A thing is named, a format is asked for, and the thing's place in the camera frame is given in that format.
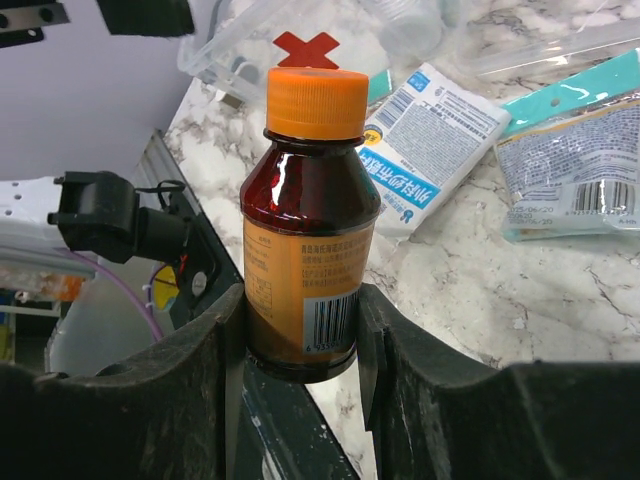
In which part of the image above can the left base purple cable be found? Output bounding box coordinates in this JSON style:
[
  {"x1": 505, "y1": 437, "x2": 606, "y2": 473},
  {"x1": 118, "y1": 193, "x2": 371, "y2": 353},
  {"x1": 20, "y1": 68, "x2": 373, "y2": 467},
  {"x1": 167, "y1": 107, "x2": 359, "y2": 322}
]
[{"x1": 69, "y1": 249, "x2": 176, "y2": 344}]

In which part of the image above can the white blue wipes pack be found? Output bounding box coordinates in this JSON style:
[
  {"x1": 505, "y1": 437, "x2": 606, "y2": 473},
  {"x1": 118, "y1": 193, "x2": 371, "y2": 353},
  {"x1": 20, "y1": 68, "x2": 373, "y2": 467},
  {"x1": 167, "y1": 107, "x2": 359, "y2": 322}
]
[{"x1": 358, "y1": 63, "x2": 511, "y2": 241}]

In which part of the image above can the silver teal-header packet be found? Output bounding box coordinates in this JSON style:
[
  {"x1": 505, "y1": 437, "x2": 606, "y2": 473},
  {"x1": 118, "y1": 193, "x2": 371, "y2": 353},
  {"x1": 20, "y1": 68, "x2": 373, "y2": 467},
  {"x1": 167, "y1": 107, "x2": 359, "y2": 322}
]
[{"x1": 494, "y1": 49, "x2": 639, "y2": 242}]

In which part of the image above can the clear box lid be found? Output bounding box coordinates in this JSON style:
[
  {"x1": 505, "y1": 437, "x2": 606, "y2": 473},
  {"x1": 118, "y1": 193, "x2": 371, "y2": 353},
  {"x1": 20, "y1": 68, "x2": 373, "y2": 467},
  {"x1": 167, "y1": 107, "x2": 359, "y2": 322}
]
[{"x1": 455, "y1": 1, "x2": 639, "y2": 76}]

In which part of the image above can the teal bandage packet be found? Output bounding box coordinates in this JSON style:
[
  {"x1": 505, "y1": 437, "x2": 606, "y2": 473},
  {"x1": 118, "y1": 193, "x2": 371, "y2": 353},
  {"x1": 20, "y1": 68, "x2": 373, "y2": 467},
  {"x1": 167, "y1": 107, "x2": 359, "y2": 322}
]
[{"x1": 367, "y1": 69, "x2": 393, "y2": 106}]

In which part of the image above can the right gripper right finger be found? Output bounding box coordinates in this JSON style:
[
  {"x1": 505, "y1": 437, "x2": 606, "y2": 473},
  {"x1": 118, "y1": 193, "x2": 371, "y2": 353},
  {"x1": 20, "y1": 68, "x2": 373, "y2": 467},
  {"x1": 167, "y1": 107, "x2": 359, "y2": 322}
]
[{"x1": 357, "y1": 284, "x2": 639, "y2": 479}]

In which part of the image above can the brown orange-cap medicine bottle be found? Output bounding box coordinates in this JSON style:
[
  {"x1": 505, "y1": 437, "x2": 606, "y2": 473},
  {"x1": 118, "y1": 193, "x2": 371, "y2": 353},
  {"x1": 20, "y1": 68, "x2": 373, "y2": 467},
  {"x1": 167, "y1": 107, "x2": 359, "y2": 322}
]
[{"x1": 240, "y1": 67, "x2": 381, "y2": 384}]

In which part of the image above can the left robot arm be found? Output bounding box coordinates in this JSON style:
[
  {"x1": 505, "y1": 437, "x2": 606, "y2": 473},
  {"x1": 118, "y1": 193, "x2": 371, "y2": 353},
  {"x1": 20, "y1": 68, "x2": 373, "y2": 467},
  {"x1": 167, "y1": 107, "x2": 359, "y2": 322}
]
[{"x1": 1, "y1": 171, "x2": 191, "y2": 264}]

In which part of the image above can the clear first aid box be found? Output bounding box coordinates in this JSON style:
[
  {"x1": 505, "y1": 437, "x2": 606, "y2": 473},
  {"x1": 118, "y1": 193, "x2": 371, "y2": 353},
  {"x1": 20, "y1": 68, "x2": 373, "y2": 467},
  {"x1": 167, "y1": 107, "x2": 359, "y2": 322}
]
[{"x1": 177, "y1": 1, "x2": 468, "y2": 104}]

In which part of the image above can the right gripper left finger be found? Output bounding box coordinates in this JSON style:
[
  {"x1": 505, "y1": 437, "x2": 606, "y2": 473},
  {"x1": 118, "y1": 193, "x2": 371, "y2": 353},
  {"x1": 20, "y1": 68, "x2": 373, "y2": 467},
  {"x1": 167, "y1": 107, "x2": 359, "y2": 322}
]
[{"x1": 1, "y1": 284, "x2": 245, "y2": 479}]

